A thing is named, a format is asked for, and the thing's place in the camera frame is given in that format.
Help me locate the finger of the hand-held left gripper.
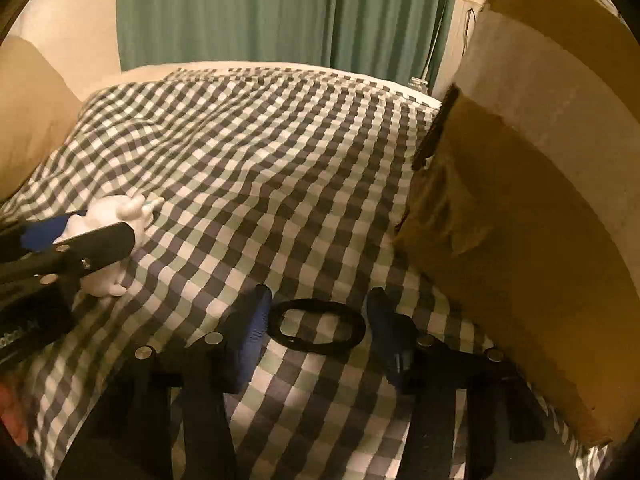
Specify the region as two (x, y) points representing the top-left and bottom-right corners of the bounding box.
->
(0, 221), (137, 291)
(0, 214), (76, 263)

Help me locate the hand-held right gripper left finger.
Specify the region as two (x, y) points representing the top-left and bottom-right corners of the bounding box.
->
(55, 284), (273, 480)

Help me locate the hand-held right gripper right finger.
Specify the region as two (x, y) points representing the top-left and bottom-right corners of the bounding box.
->
(366, 287), (548, 480)

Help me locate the black hair tie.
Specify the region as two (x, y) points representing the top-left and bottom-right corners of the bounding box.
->
(268, 298), (367, 356)

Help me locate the brown cardboard box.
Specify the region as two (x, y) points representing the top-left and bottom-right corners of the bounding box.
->
(392, 0), (640, 448)

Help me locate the person's left hand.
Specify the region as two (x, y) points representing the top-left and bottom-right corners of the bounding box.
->
(0, 382), (30, 446)

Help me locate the cream pillow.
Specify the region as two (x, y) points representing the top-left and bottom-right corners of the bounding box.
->
(0, 35), (83, 201)

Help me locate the checked blanket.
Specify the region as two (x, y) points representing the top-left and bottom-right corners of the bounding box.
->
(0, 66), (616, 480)

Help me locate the cream bed sheet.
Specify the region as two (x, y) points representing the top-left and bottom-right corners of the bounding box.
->
(117, 62), (441, 106)

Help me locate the green curtain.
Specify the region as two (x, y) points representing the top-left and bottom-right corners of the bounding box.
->
(116, 0), (461, 98)

